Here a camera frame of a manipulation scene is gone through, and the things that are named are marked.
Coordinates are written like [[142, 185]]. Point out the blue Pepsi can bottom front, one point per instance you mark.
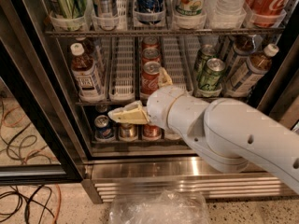
[[103, 128]]

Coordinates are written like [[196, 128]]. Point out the empty white shelf tray right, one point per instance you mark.
[[175, 63]]

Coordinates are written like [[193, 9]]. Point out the glass fridge door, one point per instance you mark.
[[281, 99], [33, 65]]

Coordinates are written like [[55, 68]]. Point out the green soda can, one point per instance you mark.
[[205, 53], [211, 74]]

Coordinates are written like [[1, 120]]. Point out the gold can bottom front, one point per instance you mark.
[[127, 132]]

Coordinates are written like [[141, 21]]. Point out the steel fridge base grille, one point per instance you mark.
[[105, 180]]

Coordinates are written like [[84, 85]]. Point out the rear green soda can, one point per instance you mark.
[[205, 53]]

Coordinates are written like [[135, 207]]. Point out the red can bottom front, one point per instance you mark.
[[151, 132]]

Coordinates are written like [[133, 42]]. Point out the silver can top shelf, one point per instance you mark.
[[107, 13]]

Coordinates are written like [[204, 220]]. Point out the empty white shelf tray left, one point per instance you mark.
[[122, 74]]

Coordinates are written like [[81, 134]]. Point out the right rear tea bottle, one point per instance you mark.
[[241, 46]]

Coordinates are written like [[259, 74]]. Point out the front red Coca-Cola can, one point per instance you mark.
[[149, 77]]

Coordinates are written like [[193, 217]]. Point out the green bottle top shelf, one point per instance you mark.
[[67, 14]]

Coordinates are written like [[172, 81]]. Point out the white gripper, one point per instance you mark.
[[159, 105]]

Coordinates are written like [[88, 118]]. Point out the white bottle top shelf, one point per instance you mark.
[[225, 14]]

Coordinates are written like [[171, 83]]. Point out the blue bottle top shelf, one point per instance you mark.
[[148, 10]]

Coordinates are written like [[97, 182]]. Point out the clear plastic bag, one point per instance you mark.
[[167, 207]]

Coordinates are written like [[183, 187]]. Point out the clear water bottle bottom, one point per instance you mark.
[[170, 135]]

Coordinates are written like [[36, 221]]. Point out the front green soda can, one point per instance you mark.
[[211, 74]]

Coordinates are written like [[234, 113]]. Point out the tea bottle behind front-left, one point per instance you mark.
[[94, 49]]

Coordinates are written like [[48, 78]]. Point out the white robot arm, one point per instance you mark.
[[226, 133]]

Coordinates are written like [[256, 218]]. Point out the left glass fridge door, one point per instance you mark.
[[33, 65]]

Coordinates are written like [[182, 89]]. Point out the right front tea bottle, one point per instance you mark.
[[252, 69]]

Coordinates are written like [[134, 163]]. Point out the Coca-Cola bottle top shelf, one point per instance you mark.
[[265, 13]]

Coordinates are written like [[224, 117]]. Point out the red coca-cola can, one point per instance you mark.
[[149, 77], [151, 55], [150, 42]]

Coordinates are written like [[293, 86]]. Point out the right glass fridge door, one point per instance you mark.
[[281, 99]]

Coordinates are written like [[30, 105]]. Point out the tea bottle white cap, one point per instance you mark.
[[85, 72]]

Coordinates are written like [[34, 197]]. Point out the empty white shelf tray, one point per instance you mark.
[[175, 63], [122, 74]]

